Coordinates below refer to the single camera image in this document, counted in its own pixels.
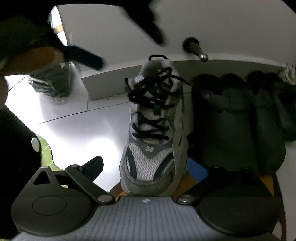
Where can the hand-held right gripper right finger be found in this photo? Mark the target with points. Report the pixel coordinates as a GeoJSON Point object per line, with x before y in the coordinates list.
{"type": "Point", "coordinates": [196, 169]}

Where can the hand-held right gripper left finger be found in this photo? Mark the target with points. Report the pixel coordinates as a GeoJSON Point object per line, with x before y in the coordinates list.
{"type": "Point", "coordinates": [92, 166]}

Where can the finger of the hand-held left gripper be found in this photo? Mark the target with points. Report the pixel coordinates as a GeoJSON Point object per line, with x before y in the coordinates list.
{"type": "Point", "coordinates": [150, 20]}
{"type": "Point", "coordinates": [83, 55]}

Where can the dark grey slipper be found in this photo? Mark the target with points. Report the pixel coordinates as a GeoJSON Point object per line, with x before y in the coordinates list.
{"type": "Point", "coordinates": [208, 129]}

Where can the grey mesh running sneaker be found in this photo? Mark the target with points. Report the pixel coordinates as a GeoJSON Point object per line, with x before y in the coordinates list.
{"type": "Point", "coordinates": [150, 162]}

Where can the black chunky shoe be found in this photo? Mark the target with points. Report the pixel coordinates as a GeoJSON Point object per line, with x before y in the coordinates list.
{"type": "Point", "coordinates": [288, 111]}
{"type": "Point", "coordinates": [263, 92]}

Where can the white lace-up sneaker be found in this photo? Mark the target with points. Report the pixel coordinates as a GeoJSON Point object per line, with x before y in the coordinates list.
{"type": "Point", "coordinates": [289, 71]}

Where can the person's left hand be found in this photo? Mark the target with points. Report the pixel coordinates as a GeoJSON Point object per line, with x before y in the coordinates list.
{"type": "Point", "coordinates": [34, 60]}

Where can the plastic wrapped dark bundle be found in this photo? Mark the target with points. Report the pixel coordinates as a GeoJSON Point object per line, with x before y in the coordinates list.
{"type": "Point", "coordinates": [50, 85]}

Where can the green leaf floor mat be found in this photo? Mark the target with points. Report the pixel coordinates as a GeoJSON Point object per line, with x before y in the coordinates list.
{"type": "Point", "coordinates": [46, 157]}

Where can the black door stopper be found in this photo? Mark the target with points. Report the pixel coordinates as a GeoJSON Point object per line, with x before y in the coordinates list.
{"type": "Point", "coordinates": [193, 46]}

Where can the orange floor mat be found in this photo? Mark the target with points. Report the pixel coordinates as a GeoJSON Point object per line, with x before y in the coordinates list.
{"type": "Point", "coordinates": [269, 185]}

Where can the dark cloth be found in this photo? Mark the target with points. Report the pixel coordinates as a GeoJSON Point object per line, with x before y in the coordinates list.
{"type": "Point", "coordinates": [16, 173]}

